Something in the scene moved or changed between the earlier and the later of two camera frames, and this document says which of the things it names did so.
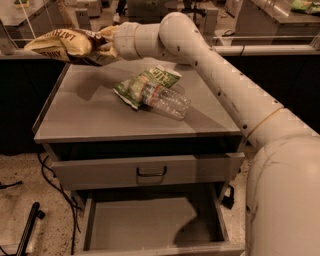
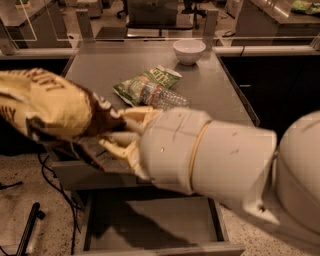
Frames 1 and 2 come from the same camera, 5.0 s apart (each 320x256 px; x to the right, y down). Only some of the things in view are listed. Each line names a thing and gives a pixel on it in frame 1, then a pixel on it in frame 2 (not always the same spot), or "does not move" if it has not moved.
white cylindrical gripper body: x=124 y=40 -> x=170 y=146
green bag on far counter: x=300 y=5 does not move
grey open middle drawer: x=171 y=220 does not move
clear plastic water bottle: x=165 y=101 does not move
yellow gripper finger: x=109 y=31 -> x=143 y=115
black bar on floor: x=35 y=213 does not move
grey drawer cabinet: x=148 y=153 does not move
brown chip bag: x=77 y=45 -> x=48 y=107
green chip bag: x=131 y=89 does not move
